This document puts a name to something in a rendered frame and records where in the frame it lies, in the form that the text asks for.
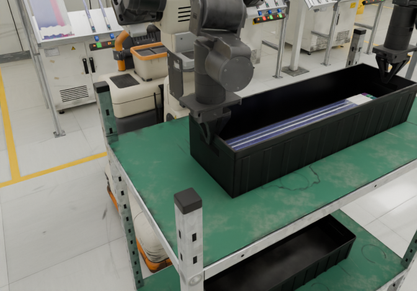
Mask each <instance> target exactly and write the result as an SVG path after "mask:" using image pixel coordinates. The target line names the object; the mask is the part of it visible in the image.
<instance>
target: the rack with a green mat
mask: <svg viewBox="0 0 417 291"><path fill-rule="evenodd" d="M366 31H367V30H366V29H363V28H360V27H359V28H356V29H354V31H353V35H352V40H351V45H350V48H349V53H348V56H347V62H346V66H345V67H348V66H352V65H356V64H358V63H359V58H360V55H361V51H362V46H363V43H364V39H365V34H366ZM93 87H94V92H95V96H96V102H97V108H98V111H99V117H100V121H101V127H102V132H103V136H104V142H105V148H106V151H107V157H108V160H109V166H110V172H111V176H112V182H113V185H114V191H115V197H116V200H117V206H118V210H119V215H120V221H121V225H122V231H123V237H124V240H125V246H126V250H127V255H128V261H129V265H130V270H131V274H132V280H133V286H134V289H135V291H204V280H206V279H208V278H209V277H211V276H213V275H215V274H218V273H219V272H221V271H223V270H225V269H227V268H229V267H230V266H232V265H234V264H236V263H238V262H240V261H242V260H244V259H246V258H247V257H249V256H251V255H253V254H255V253H257V252H259V251H260V250H262V249H264V248H266V247H268V246H270V245H272V244H274V243H276V242H278V241H279V240H281V239H283V238H285V237H287V236H288V235H291V234H292V233H295V232H296V231H298V230H300V229H302V228H304V227H306V226H308V225H309V224H311V223H313V222H315V221H317V220H319V219H321V218H323V217H325V216H327V215H328V214H331V215H332V216H334V217H335V219H337V220H338V221H339V222H341V223H342V224H343V225H344V226H345V227H346V228H348V229H349V230H350V231H352V232H353V233H354V234H355V235H356V240H355V241H354V243H353V245H352V248H351V250H350V253H349V256H348V257H347V259H344V260H342V261H341V262H339V263H338V264H337V265H336V266H335V265H334V266H333V267H331V268H329V269H328V270H327V271H326V272H323V273H322V274H320V275H318V276H317V277H316V278H315V279H312V280H311V281H309V282H307V283H306V284H305V285H303V286H301V287H299V288H298V289H296V290H294V291H383V290H384V289H386V288H387V287H388V289H387V291H399V290H400V288H401V286H402V284H403V282H404V281H405V279H406V277H407V275H408V273H409V271H410V269H411V267H412V265H413V263H414V261H415V259H416V257H417V229H416V232H415V234H414V236H413V238H412V240H411V242H410V244H409V246H408V248H407V250H406V252H405V254H404V256H403V258H401V257H400V256H399V255H398V254H397V253H395V252H394V251H392V250H391V249H390V248H389V247H388V246H386V245H385V244H383V243H382V242H381V241H380V240H379V239H377V238H376V237H375V236H374V235H372V234H371V233H370V232H368V231H367V230H366V229H365V228H364V227H362V226H361V225H360V224H358V223H357V222H356V221H355V220H353V219H352V218H351V217H350V216H349V215H347V214H346V213H344V212H343V211H342V210H341V209H340V208H341V207H343V206H345V205H347V204H349V203H351V202H353V201H355V200H357V199H358V198H360V197H362V196H364V195H366V194H368V193H369V192H372V191H373V190H376V189H378V188H379V187H381V186H383V185H385V184H387V183H388V182H390V181H392V180H394V179H396V178H398V177H400V176H402V175H404V174H406V173H407V172H409V171H411V170H413V169H415V168H417V97H415V99H414V102H413V105H412V107H411V110H410V113H409V115H408V118H407V121H406V122H403V123H401V124H399V125H397V126H395V127H392V128H390V129H388V130H386V131H384V132H381V133H379V134H376V135H374V136H372V137H370V138H368V139H366V140H363V141H361V142H359V143H356V144H355V145H352V146H350V147H347V148H345V149H343V150H341V151H339V152H337V153H334V154H332V155H329V156H327V157H325V158H323V159H321V160H318V161H316V162H314V163H311V164H309V165H308V166H305V167H303V168H300V169H298V170H296V171H294V172H292V173H289V174H287V175H285V176H282V177H280V178H278V179H276V180H274V181H271V182H269V183H267V184H264V185H263V186H260V187H258V188H256V189H253V190H251V191H249V192H247V193H245V194H242V195H240V196H238V197H235V198H234V199H232V198H231V197H230V196H229V195H228V194H227V193H226V192H225V191H224V190H223V188H222V187H221V186H220V185H219V184H218V183H217V182H216V181H215V180H214V179H213V178H212V177H211V176H210V175H209V173H208V172H207V171H206V170H205V169H204V168H203V167H202V166H201V165H200V164H199V163H198V162H197V161H196V160H195V159H194V158H193V157H192V156H191V154H190V136H189V116H188V115H187V116H185V117H181V118H178V119H174V120H170V121H167V122H163V123H159V124H156V125H152V126H149V127H145V128H141V129H139V130H135V131H132V132H128V133H124V134H121V135H118V133H117V126H116V122H115V115H114V109H113V105H112V98H111V94H110V87H109V85H108V83H107V82H106V81H101V82H97V83H93ZM127 185H128V187H129V189H130V191H131V192H132V194H133V196H134V198H135V200H136V201H137V203H138V204H139V206H140V208H141V210H142V212H143V213H144V215H145V217H146V219H147V220H148V222H149V224H150V225H151V227H152V229H153V231H154V232H155V234H156V236H157V237H158V239H159V241H160V243H161V244H162V246H163V248H164V250H165V251H166V253H167V255H168V256H169V258H170V260H171V262H172V263H173V265H170V266H168V267H166V268H164V269H162V270H160V271H158V272H156V273H154V274H152V275H149V276H148V277H145V278H144V279H143V276H142V272H141V265H140V258H139V254H138V248H137V241H136V237H135V230H134V225H133V219H132V212H131V208H130V201H129V197H128V190H127Z"/></svg>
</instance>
